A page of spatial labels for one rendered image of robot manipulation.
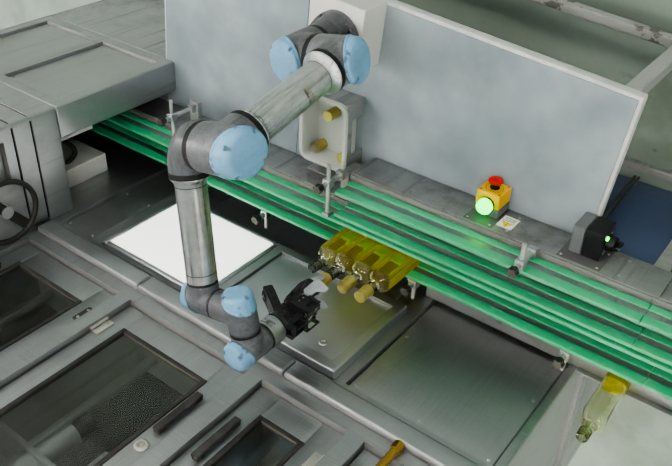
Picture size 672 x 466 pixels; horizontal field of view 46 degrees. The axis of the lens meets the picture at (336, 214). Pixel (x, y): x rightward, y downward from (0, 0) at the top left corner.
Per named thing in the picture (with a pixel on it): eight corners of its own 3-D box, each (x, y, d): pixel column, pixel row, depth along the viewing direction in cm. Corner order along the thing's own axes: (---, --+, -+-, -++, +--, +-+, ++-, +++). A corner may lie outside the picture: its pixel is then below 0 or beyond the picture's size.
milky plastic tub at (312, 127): (316, 146, 250) (298, 156, 244) (317, 80, 237) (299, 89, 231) (360, 164, 241) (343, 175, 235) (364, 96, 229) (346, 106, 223)
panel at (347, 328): (184, 203, 268) (103, 248, 245) (183, 195, 266) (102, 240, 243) (406, 313, 223) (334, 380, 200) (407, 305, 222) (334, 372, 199)
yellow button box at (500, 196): (486, 199, 218) (473, 210, 213) (490, 176, 214) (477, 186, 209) (509, 208, 215) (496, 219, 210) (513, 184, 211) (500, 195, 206)
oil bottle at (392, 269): (407, 253, 227) (364, 288, 213) (409, 237, 224) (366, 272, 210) (424, 260, 224) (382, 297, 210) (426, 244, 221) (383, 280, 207)
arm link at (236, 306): (202, 292, 183) (212, 331, 188) (236, 305, 176) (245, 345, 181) (226, 276, 188) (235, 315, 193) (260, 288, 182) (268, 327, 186)
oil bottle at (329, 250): (359, 231, 236) (314, 264, 221) (359, 216, 233) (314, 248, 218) (374, 238, 233) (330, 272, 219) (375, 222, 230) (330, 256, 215)
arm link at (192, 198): (146, 120, 175) (173, 316, 192) (178, 126, 168) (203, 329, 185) (186, 109, 183) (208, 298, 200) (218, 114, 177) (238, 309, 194)
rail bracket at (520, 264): (526, 250, 202) (502, 275, 192) (531, 226, 198) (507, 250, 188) (541, 256, 200) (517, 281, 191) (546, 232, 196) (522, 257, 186)
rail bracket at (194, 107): (206, 126, 274) (157, 150, 259) (203, 81, 265) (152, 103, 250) (216, 130, 272) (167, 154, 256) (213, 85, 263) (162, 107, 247)
